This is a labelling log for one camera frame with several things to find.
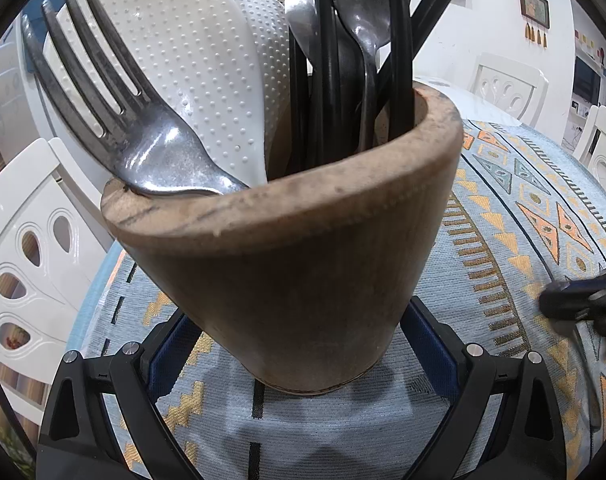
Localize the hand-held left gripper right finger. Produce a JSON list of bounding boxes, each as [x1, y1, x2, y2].
[[402, 296, 568, 480]]

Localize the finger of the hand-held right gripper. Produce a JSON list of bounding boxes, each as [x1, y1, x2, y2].
[[539, 260, 606, 346]]

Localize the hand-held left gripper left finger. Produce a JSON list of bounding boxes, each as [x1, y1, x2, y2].
[[35, 307, 204, 480]]

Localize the wooden utensil holder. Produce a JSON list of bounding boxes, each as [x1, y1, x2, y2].
[[100, 80, 466, 395]]

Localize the metal fork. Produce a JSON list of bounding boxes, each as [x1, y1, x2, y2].
[[20, 0, 252, 199]]

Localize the black chopstick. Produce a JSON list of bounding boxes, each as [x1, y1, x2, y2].
[[288, 0, 310, 173], [311, 0, 340, 166], [387, 0, 402, 139], [399, 0, 415, 136], [378, 0, 472, 111]]

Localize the white dotted rice paddle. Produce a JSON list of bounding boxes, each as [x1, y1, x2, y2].
[[218, 0, 290, 161], [42, 0, 270, 186]]

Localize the metal spoon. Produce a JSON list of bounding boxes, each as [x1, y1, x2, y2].
[[331, 0, 414, 152], [284, 0, 318, 68]]

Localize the patterned light blue table mat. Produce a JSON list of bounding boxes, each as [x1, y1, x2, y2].
[[65, 119, 606, 480]]

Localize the white dining chair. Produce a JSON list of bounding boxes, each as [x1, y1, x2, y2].
[[573, 105, 606, 197], [0, 137, 114, 413], [468, 52, 549, 127]]

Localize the green potted plant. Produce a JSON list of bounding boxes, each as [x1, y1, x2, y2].
[[0, 422, 36, 469]]

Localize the dark screen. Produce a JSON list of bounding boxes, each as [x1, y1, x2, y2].
[[573, 55, 604, 99]]

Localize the yellow hanging tassels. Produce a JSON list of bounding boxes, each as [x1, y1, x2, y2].
[[524, 22, 546, 49]]

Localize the small framed picture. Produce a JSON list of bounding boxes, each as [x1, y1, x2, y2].
[[518, 0, 552, 30]]

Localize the silver refrigerator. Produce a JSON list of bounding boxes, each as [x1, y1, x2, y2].
[[0, 20, 51, 161]]

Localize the blue refrigerator cover cloth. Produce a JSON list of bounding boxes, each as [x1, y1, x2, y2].
[[20, 0, 71, 75]]

